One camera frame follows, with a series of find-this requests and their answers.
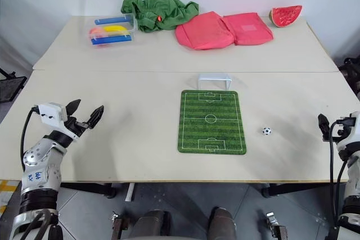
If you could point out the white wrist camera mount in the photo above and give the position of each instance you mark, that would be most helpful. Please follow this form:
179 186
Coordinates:
351 127
50 112

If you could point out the small soccer ball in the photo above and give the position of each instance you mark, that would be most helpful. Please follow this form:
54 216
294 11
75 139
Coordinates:
267 131

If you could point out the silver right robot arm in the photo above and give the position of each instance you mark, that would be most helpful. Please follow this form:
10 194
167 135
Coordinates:
351 178

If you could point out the metal clamp bracket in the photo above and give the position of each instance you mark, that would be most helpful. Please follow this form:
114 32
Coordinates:
277 226
119 226

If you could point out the green soccer field mat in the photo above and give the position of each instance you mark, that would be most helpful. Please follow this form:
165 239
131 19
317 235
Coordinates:
211 127

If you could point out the black equipment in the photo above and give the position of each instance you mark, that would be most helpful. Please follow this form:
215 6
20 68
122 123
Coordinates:
351 74

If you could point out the white table post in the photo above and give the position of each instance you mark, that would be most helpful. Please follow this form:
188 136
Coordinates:
130 192

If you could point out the black stand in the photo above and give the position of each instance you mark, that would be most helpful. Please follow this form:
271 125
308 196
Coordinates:
9 84

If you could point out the pink folded cloth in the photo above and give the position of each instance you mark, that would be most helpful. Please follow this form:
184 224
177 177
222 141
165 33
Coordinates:
204 33

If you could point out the black table leg bar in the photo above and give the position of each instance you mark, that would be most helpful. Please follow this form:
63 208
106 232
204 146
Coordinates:
295 189
90 189

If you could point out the clear box with blue clips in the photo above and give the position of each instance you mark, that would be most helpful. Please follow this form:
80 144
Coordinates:
112 37

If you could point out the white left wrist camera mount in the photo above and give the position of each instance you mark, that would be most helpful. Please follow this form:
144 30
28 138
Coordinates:
50 112

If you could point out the pink toy peach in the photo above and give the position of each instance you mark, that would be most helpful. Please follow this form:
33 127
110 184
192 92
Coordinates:
96 30

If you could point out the dark rounded shape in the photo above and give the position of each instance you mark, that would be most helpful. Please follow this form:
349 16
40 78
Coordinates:
222 223
150 224

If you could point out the crumpled green cloth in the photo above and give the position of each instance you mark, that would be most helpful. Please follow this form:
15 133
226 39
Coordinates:
166 12

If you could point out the square pink fabric bag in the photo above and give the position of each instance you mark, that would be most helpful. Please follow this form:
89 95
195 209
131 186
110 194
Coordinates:
249 29

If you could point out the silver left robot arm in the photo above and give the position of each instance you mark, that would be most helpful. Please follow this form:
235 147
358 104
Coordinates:
39 164

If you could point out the watermelon slice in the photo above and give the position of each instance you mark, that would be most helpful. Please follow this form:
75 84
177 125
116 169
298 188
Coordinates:
285 15

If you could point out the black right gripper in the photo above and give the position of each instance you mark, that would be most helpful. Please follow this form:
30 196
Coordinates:
332 136

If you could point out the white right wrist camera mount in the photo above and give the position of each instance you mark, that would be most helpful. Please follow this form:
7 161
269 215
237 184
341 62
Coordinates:
351 127

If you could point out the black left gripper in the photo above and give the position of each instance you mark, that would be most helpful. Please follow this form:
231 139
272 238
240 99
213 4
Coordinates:
75 126

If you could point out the yellow toy banana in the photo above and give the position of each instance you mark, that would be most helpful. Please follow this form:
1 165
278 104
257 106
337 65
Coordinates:
115 28

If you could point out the small white goal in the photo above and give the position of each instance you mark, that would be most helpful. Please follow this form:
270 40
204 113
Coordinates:
215 77

